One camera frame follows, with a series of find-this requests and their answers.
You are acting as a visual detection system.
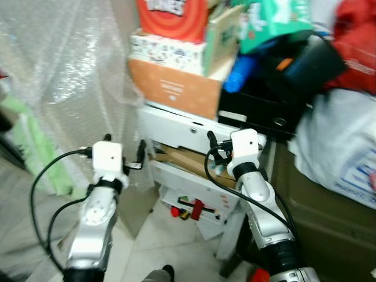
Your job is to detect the brown cardboard sheet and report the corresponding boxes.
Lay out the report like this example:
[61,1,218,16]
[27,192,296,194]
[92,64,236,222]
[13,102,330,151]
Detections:
[150,146,237,190]

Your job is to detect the white shelf unit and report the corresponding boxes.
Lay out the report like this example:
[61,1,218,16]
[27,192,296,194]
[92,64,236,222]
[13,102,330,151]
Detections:
[136,103,270,243]

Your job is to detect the black box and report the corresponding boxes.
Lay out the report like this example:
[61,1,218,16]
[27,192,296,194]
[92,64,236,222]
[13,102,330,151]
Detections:
[217,88,306,142]

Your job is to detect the red toy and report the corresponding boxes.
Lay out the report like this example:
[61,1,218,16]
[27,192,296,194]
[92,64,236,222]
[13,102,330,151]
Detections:
[170,199,204,222]

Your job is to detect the orange cardboard box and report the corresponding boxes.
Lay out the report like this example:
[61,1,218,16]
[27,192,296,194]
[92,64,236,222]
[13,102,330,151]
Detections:
[127,58,225,121]

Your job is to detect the blue ribbed plastic object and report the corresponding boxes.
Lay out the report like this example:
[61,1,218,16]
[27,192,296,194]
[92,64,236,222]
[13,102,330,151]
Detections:
[223,53,260,93]

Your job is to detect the clear bubble wrap sheet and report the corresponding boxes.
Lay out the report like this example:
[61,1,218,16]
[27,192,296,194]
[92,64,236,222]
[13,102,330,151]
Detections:
[0,0,150,197]

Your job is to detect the white patterned box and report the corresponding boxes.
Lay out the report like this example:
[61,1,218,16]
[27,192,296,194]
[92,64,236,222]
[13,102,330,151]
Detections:
[129,32,207,77]

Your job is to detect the beige green box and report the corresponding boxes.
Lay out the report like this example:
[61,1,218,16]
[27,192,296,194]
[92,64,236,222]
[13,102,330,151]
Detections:
[203,5,246,78]

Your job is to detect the grey robot left leg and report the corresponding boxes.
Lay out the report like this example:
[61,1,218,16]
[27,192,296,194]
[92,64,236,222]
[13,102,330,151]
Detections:
[141,264,176,282]

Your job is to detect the white plastic bag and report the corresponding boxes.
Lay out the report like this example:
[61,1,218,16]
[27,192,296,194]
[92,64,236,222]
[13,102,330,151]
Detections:
[291,88,376,210]

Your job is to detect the black bag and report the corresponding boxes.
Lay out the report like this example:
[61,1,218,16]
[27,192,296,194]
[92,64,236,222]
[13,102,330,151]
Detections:
[258,34,348,108]

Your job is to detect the red round printed tin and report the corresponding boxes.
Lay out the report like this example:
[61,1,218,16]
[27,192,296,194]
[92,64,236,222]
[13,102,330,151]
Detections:
[136,0,211,43]

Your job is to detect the green printed box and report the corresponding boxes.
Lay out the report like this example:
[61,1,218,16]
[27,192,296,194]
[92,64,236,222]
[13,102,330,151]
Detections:
[237,0,316,55]

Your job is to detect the olive green cabinet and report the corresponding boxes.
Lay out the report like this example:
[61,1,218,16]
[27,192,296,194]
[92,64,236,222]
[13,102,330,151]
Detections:
[258,141,376,282]

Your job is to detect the red bag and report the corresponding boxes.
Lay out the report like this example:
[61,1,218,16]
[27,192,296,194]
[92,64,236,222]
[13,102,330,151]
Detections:
[323,0,376,96]

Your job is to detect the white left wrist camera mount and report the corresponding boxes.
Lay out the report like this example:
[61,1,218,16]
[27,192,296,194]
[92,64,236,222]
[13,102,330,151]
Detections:
[92,141,130,189]

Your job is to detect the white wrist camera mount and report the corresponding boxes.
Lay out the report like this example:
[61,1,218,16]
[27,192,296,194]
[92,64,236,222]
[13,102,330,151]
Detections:
[228,128,261,178]
[92,141,130,189]

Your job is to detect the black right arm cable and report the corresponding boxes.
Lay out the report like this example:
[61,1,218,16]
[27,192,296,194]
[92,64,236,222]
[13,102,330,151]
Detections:
[203,148,299,239]

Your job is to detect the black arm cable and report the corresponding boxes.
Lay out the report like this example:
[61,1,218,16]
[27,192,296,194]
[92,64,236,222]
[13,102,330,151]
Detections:
[29,147,96,276]
[203,148,299,239]

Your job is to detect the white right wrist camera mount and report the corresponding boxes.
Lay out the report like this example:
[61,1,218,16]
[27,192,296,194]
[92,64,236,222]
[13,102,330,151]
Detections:
[228,128,261,178]

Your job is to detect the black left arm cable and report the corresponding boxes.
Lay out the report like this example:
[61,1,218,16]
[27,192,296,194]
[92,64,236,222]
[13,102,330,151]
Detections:
[29,147,96,276]

